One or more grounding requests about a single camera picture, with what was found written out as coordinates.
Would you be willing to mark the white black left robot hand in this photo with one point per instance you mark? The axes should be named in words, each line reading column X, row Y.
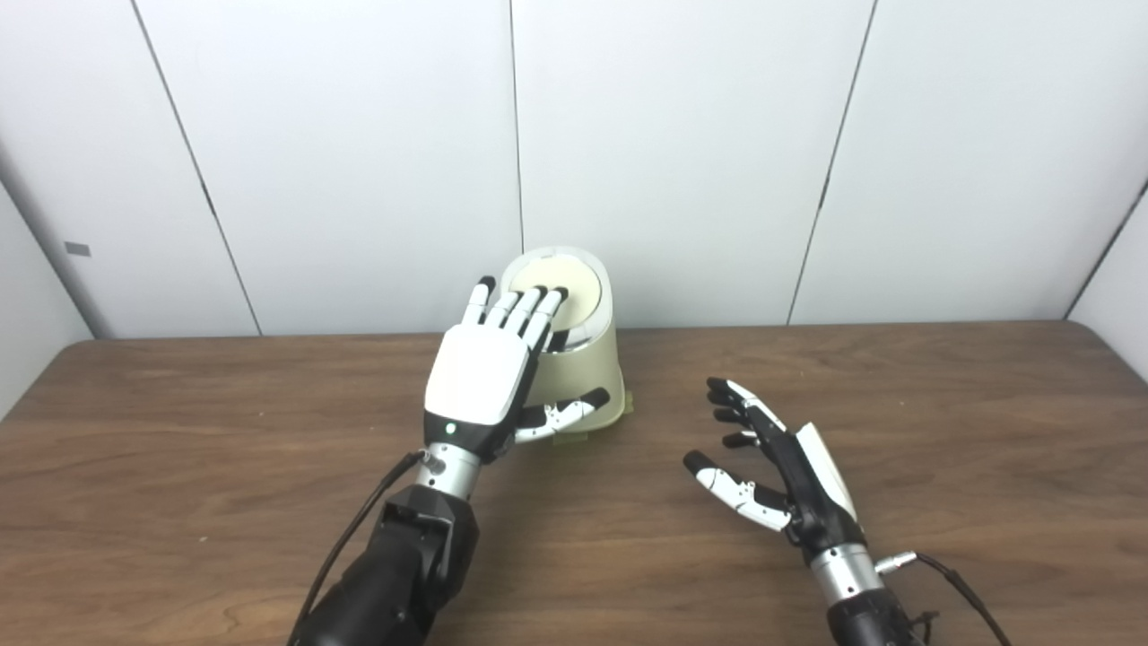
column 480, row 377

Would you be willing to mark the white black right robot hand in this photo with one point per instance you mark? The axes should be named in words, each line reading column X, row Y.
column 812, row 489

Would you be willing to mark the cream-colored bin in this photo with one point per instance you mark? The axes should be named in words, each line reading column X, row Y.
column 583, row 372

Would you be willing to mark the round cream bin lid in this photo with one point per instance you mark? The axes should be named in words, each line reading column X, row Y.
column 578, row 283

